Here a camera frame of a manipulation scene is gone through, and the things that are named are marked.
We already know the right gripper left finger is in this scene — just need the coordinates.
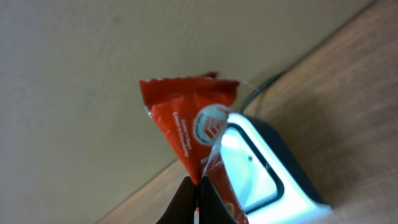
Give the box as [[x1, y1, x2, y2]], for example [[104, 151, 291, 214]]
[[156, 176, 197, 224]]

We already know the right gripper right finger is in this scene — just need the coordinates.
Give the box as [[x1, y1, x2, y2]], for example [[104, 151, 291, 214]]
[[198, 176, 237, 224]]

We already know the red coffee stick sachet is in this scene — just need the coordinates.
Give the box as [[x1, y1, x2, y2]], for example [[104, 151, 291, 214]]
[[139, 72, 248, 223]]

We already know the white barcode scanner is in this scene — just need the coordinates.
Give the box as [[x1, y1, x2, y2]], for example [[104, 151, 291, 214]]
[[221, 113, 332, 224]]

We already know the black scanner cable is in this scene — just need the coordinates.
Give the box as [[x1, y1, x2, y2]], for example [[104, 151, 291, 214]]
[[238, 72, 284, 115]]

